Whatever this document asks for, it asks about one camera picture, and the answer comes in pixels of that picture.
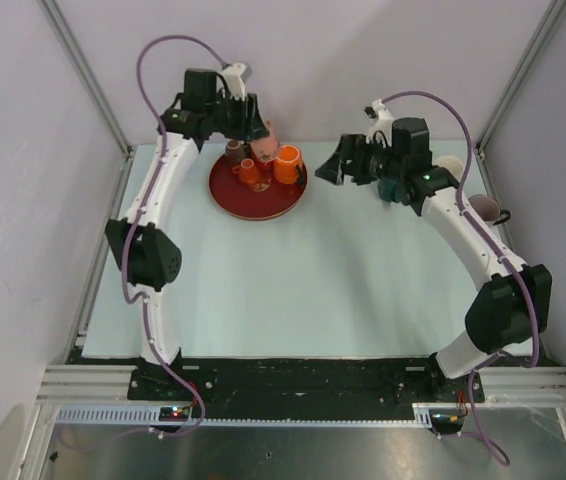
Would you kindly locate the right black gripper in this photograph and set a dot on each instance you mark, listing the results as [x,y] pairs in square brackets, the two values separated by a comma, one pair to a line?
[354,147]

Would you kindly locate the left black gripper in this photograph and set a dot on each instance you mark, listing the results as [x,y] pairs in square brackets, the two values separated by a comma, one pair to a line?
[249,128]

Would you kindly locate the small pink square mug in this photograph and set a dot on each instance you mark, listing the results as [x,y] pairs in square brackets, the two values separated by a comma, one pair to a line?
[266,149]

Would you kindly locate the small orange cup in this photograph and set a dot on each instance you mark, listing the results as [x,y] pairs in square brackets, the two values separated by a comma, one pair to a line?
[247,172]

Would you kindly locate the large orange mug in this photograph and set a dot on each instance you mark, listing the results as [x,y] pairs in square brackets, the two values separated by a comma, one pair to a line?
[287,164]

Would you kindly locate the dark green mug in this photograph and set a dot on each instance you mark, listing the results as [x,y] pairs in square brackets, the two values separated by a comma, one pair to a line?
[392,191]

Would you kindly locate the tall pink mug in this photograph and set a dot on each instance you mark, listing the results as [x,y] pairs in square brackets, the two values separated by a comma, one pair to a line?
[452,164]

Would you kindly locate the lilac ribbed mug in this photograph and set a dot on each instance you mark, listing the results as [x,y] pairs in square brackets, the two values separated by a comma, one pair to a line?
[489,210]

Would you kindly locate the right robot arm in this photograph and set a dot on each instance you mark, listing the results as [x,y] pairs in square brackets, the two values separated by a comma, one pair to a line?
[513,297]

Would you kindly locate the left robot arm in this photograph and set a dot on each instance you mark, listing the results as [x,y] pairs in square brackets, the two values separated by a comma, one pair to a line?
[149,261]

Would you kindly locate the brown patterned mug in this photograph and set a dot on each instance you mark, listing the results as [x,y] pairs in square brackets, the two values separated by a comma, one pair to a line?
[235,152]

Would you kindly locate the round red tray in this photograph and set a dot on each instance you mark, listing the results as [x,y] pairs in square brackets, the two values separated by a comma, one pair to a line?
[266,200]

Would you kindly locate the small circuit board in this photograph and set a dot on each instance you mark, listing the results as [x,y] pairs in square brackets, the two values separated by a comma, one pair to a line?
[173,413]

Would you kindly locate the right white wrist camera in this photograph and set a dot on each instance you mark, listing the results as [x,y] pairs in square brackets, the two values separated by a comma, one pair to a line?
[381,121]

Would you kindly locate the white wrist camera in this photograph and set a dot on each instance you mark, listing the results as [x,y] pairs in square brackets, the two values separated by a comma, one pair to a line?
[235,76]
[381,121]

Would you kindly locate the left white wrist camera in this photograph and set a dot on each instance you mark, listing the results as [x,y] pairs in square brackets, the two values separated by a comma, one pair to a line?
[235,76]

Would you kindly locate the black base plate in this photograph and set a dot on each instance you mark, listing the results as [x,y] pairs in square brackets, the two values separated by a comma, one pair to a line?
[302,389]

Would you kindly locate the aluminium frame rail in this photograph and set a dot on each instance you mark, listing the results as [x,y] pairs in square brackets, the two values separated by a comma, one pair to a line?
[108,384]

